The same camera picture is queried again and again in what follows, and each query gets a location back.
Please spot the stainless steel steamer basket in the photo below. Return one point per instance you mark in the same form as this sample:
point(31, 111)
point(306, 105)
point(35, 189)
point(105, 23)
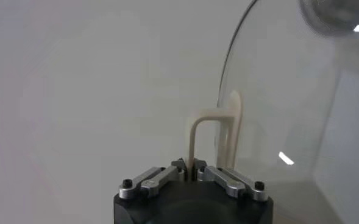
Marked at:
point(334, 18)

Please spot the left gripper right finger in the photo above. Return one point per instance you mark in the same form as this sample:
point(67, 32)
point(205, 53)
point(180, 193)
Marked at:
point(222, 179)

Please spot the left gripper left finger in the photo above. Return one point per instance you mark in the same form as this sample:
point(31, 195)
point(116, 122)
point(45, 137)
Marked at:
point(161, 179)

